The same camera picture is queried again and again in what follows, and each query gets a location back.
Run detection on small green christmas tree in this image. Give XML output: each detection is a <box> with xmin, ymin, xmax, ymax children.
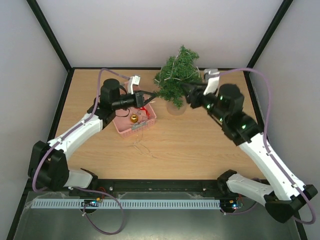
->
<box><xmin>152</xmin><ymin>44</ymin><xmax>205</xmax><ymax>110</ymax></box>

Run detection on clear led string lights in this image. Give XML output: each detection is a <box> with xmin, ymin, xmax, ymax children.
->
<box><xmin>128</xmin><ymin>47</ymin><xmax>201</xmax><ymax>159</ymax></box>

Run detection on round wooden tree base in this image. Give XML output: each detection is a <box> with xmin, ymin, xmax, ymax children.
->
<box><xmin>166</xmin><ymin>101</ymin><xmax>187</xmax><ymax>116</ymax></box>

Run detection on pink perforated plastic basket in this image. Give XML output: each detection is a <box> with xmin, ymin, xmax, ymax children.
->
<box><xmin>112</xmin><ymin>103</ymin><xmax>157</xmax><ymax>138</ymax></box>

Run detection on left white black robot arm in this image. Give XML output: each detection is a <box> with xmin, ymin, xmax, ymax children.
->
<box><xmin>28</xmin><ymin>78</ymin><xmax>156</xmax><ymax>192</ymax></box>

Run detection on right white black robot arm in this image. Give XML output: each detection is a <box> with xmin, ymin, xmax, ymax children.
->
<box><xmin>182</xmin><ymin>83</ymin><xmax>318</xmax><ymax>223</ymax></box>

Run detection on red ribbon bow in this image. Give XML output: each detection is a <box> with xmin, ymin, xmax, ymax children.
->
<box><xmin>139</xmin><ymin>106</ymin><xmax>150</xmax><ymax>119</ymax></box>

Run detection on gold bauble ornament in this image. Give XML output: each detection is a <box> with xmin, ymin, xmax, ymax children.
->
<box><xmin>130</xmin><ymin>114</ymin><xmax>139</xmax><ymax>124</ymax></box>

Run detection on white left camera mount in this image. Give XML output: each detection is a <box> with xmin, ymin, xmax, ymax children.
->
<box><xmin>127</xmin><ymin>79</ymin><xmax>135</xmax><ymax>95</ymax></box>

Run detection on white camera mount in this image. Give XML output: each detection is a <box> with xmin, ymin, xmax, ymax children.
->
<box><xmin>203</xmin><ymin>72</ymin><xmax>220</xmax><ymax>96</ymax></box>
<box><xmin>127</xmin><ymin>79</ymin><xmax>135</xmax><ymax>95</ymax></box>

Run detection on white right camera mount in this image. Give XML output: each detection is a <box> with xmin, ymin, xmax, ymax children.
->
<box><xmin>203</xmin><ymin>72</ymin><xmax>220</xmax><ymax>96</ymax></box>

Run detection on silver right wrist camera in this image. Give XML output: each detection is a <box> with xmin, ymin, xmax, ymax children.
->
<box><xmin>203</xmin><ymin>68</ymin><xmax>220</xmax><ymax>80</ymax></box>

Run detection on black front frame rail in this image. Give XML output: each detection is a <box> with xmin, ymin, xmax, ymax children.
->
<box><xmin>24</xmin><ymin>177</ymin><xmax>276</xmax><ymax>198</ymax></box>

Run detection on light blue slotted cable duct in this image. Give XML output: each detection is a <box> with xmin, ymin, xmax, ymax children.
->
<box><xmin>30</xmin><ymin>198</ymin><xmax>221</xmax><ymax>210</ymax></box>

